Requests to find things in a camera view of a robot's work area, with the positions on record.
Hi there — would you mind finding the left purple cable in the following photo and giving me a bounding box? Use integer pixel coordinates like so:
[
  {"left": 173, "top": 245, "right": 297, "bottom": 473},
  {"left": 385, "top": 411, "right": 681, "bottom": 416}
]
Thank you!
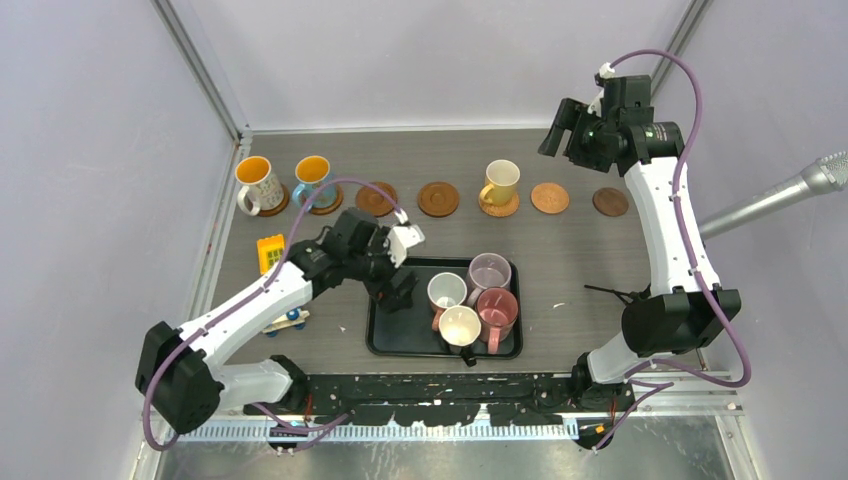
[{"left": 141, "top": 177, "right": 411, "bottom": 454}]

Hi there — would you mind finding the cream mug yellow handle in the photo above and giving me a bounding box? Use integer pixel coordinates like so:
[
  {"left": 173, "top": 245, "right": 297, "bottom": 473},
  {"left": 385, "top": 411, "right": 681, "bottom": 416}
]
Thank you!
[{"left": 478, "top": 159, "right": 521, "bottom": 207}]

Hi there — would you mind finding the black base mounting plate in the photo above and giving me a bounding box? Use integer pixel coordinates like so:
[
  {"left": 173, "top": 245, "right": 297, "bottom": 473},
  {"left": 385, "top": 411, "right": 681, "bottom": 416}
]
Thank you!
[{"left": 266, "top": 373, "right": 635, "bottom": 427}]

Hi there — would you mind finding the blue mug orange inside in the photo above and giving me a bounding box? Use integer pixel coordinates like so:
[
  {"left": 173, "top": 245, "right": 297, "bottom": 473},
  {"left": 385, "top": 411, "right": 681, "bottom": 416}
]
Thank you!
[{"left": 292, "top": 155, "right": 334, "bottom": 208}]

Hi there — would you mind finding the white mug pink handle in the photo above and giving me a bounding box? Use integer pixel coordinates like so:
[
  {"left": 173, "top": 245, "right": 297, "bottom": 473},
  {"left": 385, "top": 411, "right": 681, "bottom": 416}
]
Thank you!
[{"left": 426, "top": 272, "right": 467, "bottom": 331}]

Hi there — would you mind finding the white mug orange inside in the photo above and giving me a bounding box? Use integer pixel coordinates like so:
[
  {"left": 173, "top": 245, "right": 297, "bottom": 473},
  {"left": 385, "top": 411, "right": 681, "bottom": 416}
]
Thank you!
[{"left": 235, "top": 156, "right": 283, "bottom": 217}]

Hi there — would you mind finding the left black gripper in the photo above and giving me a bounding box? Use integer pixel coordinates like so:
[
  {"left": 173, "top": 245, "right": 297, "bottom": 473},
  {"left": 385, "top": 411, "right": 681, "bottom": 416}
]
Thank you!
[{"left": 346, "top": 229, "right": 419, "bottom": 314}]

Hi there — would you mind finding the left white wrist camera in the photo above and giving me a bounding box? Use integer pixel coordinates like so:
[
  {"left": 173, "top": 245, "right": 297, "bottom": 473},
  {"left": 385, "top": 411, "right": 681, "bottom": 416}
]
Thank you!
[{"left": 387, "top": 209, "right": 426, "bottom": 268}]

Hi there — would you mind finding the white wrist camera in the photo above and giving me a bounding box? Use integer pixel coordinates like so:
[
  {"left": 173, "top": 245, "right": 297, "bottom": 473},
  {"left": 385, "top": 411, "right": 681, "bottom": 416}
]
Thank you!
[
  {"left": 587, "top": 62, "right": 616, "bottom": 117},
  {"left": 387, "top": 209, "right": 426, "bottom": 268}
]

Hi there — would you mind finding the woven rattan coaster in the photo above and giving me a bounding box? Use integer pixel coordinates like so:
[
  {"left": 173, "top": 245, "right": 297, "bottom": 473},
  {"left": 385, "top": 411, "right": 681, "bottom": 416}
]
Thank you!
[
  {"left": 478, "top": 193, "right": 520, "bottom": 218},
  {"left": 531, "top": 182, "right": 570, "bottom": 215}
]

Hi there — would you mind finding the dark brown wooden coaster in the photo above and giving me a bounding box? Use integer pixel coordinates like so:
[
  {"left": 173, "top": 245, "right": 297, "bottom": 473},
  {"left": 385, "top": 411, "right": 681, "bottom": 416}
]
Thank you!
[{"left": 592, "top": 187, "right": 629, "bottom": 217}]

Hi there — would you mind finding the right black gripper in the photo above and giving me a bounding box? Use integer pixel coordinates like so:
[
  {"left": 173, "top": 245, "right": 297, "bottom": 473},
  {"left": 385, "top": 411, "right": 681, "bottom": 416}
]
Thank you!
[{"left": 539, "top": 97, "right": 617, "bottom": 173}]

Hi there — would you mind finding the silver microphone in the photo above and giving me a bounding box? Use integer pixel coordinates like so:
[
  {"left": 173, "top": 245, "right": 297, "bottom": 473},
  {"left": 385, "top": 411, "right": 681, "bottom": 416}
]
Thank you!
[{"left": 698, "top": 151, "right": 847, "bottom": 241}]

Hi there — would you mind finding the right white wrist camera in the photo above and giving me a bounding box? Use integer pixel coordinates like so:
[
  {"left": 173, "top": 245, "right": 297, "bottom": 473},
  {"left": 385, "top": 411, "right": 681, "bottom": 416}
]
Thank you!
[{"left": 587, "top": 62, "right": 616, "bottom": 117}]

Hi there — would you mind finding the lilac mug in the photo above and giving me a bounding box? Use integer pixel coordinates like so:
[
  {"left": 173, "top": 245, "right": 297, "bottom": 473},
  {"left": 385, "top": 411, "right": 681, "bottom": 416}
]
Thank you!
[{"left": 466, "top": 253, "right": 512, "bottom": 307}]

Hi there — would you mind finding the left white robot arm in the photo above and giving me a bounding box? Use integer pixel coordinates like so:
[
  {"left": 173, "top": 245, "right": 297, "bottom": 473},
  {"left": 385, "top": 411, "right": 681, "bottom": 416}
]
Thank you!
[{"left": 135, "top": 208, "right": 425, "bottom": 435}]

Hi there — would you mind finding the white mug black handle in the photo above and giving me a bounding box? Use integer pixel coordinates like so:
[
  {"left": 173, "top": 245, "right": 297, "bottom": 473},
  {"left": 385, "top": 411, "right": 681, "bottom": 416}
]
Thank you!
[{"left": 437, "top": 305, "right": 481, "bottom": 368}]

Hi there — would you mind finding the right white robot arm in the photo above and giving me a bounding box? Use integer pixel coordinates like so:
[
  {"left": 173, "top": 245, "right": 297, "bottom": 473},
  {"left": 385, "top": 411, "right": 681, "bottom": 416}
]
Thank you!
[{"left": 538, "top": 73, "right": 741, "bottom": 411}]

